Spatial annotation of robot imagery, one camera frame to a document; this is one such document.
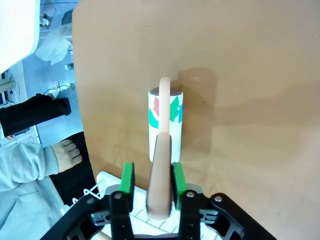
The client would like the person's left forearm grey sleeve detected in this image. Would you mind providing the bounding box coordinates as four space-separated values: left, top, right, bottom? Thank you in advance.
0 141 60 193

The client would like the person in dark coat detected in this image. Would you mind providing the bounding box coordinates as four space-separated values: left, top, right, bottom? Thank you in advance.
0 93 72 138

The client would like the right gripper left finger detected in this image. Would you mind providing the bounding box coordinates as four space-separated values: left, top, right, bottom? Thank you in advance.
41 161 136 240

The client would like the white wire dish rack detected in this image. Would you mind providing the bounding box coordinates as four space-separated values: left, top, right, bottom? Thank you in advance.
61 183 208 240

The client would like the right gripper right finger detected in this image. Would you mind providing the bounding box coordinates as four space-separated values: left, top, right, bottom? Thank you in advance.
171 161 276 240

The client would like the person in grey hoodie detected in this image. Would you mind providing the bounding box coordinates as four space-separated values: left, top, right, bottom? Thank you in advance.
0 131 99 240

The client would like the pink-handled lint roller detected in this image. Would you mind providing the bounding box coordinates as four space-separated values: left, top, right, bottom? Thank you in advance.
146 76 185 221

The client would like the person's left hand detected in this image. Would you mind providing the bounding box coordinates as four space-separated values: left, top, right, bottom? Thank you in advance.
51 139 83 174

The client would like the person in light grey trousers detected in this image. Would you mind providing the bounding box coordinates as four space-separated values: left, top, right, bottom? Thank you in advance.
34 23 75 66

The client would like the white rounded table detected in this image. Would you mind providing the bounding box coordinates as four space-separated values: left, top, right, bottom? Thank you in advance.
0 0 41 74

